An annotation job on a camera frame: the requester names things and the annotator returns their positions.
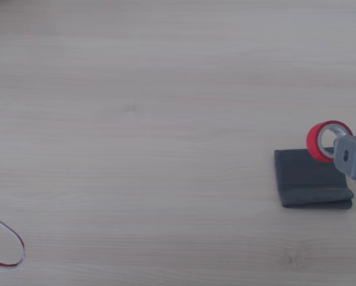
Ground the camera gripper finger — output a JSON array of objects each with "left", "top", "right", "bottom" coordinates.
[{"left": 332, "top": 130, "right": 356, "bottom": 193}]

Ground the red tape roll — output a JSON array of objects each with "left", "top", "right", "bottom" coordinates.
[{"left": 306, "top": 120, "right": 354, "bottom": 164}]

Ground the folded grey mat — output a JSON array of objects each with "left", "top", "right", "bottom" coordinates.
[{"left": 274, "top": 147, "right": 354, "bottom": 209}]

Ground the red white servo wire loop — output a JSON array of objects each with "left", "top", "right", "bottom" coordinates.
[{"left": 0, "top": 217, "right": 26, "bottom": 268}]

